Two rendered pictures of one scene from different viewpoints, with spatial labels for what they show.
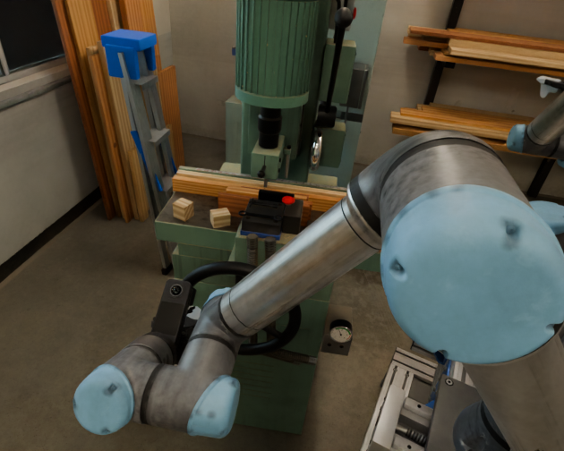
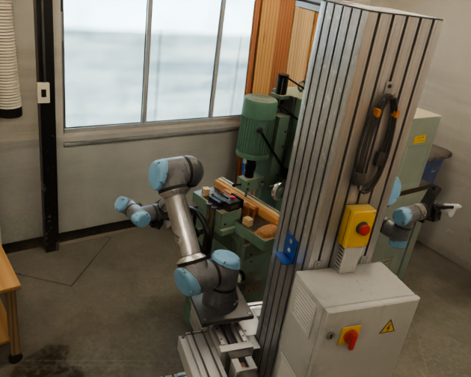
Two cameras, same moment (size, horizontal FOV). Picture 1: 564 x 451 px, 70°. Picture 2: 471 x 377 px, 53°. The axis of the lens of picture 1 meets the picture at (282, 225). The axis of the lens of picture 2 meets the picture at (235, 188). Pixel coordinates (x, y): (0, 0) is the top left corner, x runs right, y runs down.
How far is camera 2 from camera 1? 1.80 m
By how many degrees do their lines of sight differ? 38
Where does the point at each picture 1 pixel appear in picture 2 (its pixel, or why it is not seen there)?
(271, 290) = not seen: hidden behind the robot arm
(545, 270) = (158, 170)
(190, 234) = (202, 202)
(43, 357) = (148, 261)
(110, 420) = (119, 206)
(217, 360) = (149, 209)
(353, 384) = not seen: hidden behind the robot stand
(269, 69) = (243, 141)
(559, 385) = (174, 210)
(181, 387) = (135, 208)
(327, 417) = not seen: hidden behind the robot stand
